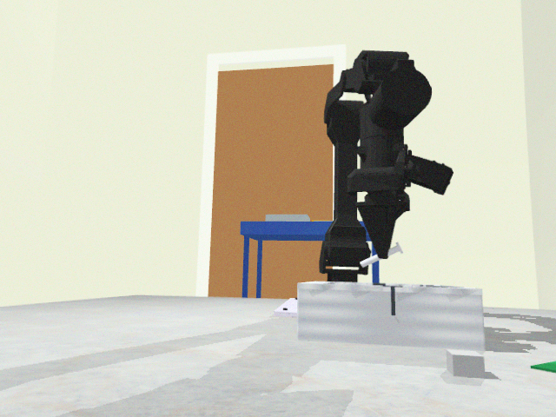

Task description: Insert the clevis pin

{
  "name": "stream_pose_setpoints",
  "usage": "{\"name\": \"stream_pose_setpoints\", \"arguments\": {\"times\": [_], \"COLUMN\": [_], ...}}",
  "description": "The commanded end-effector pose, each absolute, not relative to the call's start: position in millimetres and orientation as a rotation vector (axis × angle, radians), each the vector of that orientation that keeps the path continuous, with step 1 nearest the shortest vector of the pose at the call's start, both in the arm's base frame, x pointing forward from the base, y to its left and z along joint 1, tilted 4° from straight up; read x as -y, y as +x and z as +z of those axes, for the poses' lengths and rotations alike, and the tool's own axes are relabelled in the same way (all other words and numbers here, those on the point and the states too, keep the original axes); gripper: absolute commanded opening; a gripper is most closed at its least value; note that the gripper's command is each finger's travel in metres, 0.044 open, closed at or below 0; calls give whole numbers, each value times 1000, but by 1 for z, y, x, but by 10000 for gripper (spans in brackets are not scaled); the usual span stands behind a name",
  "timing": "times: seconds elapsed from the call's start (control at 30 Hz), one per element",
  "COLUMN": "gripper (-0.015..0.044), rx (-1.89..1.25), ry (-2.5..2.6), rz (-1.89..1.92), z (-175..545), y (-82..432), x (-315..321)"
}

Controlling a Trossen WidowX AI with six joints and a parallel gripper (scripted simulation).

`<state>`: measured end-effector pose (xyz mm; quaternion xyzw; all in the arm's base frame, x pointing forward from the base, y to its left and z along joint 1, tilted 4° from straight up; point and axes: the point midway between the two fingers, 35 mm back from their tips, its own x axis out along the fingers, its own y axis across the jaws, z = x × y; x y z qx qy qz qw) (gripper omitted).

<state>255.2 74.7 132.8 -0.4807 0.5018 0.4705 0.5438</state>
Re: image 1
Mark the silver metal pin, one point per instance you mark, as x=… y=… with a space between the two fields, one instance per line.
x=375 y=257

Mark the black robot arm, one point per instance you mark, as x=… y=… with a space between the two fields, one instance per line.
x=400 y=92

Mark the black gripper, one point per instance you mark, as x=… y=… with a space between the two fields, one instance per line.
x=386 y=199

